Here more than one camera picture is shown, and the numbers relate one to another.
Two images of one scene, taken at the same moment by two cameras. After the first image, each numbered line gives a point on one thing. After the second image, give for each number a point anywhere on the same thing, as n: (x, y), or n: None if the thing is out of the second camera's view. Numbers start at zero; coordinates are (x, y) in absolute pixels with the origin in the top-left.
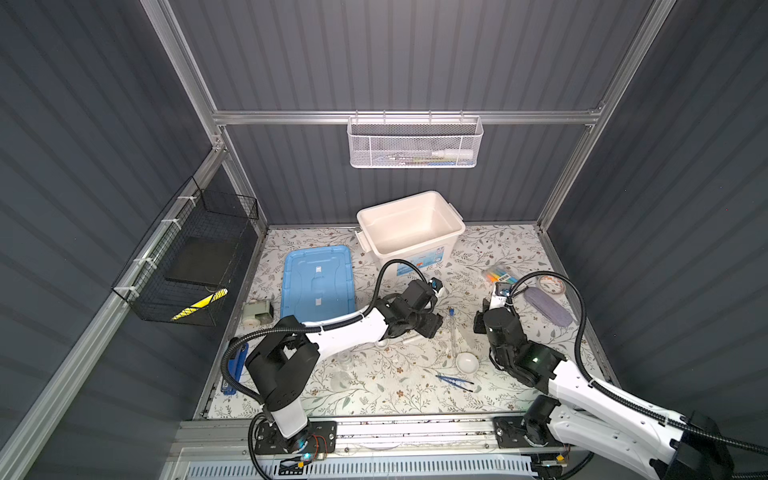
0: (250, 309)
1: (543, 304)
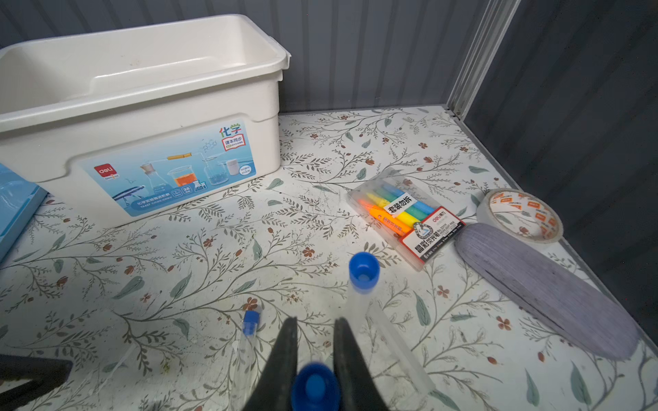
0: None
1: (552, 288)
